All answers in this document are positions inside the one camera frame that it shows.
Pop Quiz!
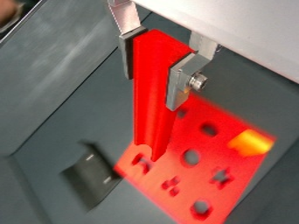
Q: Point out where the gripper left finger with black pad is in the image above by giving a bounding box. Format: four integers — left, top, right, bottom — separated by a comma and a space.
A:
107, 0, 147, 80

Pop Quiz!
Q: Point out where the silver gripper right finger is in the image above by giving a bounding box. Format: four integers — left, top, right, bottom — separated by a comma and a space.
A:
166, 31, 219, 111

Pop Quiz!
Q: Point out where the red arch object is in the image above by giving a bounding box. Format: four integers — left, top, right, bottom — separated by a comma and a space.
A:
134, 30, 193, 161

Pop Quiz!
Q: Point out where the yellow arch peg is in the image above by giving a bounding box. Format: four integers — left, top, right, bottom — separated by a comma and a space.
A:
229, 129, 275, 157

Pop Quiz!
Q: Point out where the red fixture block with holes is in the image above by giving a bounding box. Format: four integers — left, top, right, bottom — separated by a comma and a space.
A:
115, 94, 275, 224

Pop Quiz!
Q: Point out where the black curved fixture stand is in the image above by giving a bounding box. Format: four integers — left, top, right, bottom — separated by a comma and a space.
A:
60, 141, 122, 211

